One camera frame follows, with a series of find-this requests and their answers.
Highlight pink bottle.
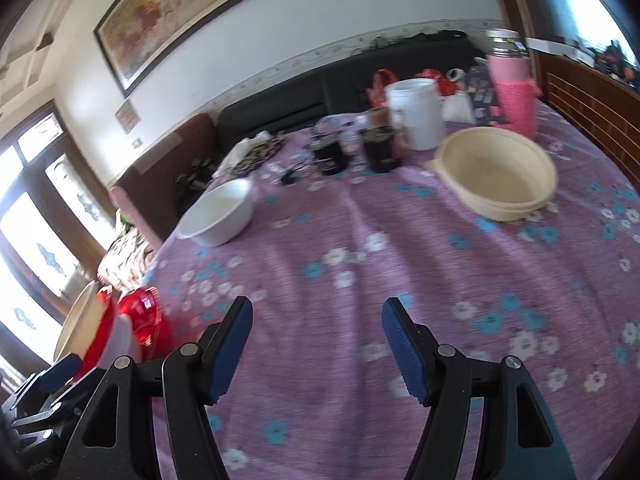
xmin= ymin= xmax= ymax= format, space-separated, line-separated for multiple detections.
xmin=485 ymin=29 xmax=543 ymax=138

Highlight black and white items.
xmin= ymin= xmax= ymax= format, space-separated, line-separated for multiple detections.
xmin=172 ymin=157 xmax=217 ymax=187

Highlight white cloth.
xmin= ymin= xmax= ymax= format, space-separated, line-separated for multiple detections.
xmin=212 ymin=131 xmax=271 ymax=178

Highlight framed wall painting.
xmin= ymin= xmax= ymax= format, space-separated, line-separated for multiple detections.
xmin=92 ymin=0 xmax=306 ymax=100

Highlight red scalloped plate with sticker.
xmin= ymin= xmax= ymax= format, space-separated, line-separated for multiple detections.
xmin=80 ymin=286 xmax=120 ymax=378

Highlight leopard print cloth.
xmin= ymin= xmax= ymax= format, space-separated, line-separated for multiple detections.
xmin=235 ymin=137 xmax=288 ymax=173

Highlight brown patterned blanket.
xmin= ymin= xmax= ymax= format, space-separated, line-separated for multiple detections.
xmin=97 ymin=227 xmax=162 ymax=292

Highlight maroon armchair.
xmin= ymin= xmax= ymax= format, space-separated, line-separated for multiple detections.
xmin=109 ymin=112 xmax=221 ymax=256

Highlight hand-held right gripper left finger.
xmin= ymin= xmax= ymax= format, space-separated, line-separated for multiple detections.
xmin=62 ymin=296 xmax=253 ymax=480

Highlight black electronic device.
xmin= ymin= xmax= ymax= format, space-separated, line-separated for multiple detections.
xmin=310 ymin=132 xmax=352 ymax=177

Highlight large white foam bowl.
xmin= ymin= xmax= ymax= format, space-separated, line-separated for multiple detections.
xmin=52 ymin=280 xmax=142 ymax=376

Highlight cream plastic bowl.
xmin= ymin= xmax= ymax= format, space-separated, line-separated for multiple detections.
xmin=425 ymin=126 xmax=558 ymax=222

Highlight black leather sofa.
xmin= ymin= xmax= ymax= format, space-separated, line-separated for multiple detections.
xmin=217 ymin=35 xmax=488 ymax=147

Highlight dark patterned packet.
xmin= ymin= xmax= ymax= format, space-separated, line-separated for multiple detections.
xmin=462 ymin=65 xmax=503 ymax=123

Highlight small white bowl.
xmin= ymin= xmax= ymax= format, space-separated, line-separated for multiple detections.
xmin=175 ymin=178 xmax=254 ymax=248

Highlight small wall plaque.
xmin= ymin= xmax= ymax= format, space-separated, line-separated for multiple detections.
xmin=114 ymin=100 xmax=138 ymax=135

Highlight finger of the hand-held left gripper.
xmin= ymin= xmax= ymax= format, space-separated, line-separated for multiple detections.
xmin=37 ymin=354 xmax=83 ymax=396

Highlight wooden glass door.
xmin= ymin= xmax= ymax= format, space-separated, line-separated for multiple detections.
xmin=0 ymin=100 xmax=108 ymax=376

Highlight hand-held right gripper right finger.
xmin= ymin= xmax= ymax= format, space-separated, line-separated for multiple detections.
xmin=381 ymin=297 xmax=576 ymax=480

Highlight purple floral tablecloth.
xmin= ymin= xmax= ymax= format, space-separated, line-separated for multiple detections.
xmin=145 ymin=100 xmax=640 ymax=480

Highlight white plastic jar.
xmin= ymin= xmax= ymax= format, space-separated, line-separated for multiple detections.
xmin=385 ymin=78 xmax=446 ymax=152

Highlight wooden bench back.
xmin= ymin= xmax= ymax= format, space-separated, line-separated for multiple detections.
xmin=520 ymin=35 xmax=640 ymax=201

